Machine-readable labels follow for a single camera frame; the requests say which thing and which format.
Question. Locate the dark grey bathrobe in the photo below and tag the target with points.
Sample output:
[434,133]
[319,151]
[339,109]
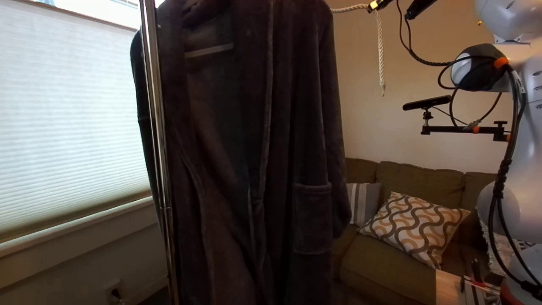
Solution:
[255,141]

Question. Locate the striped cushion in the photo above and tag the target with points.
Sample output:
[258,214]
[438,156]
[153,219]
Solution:
[365,204]

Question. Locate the wavy patterned cushion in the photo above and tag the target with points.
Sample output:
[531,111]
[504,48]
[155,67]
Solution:
[412,226]

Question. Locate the chrome rack pole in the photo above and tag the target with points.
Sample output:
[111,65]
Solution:
[153,112]

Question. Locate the olive green sofa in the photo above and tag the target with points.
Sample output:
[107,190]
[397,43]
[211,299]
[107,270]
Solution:
[384,265]

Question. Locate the cardboard box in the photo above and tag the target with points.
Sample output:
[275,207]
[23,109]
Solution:
[450,289]

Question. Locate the white window blind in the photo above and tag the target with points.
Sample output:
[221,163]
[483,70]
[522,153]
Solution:
[68,112]

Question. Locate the window sill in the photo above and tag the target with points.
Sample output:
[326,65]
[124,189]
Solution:
[68,228]

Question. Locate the black camera on boom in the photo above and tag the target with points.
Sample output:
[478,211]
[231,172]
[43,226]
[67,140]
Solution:
[429,102]

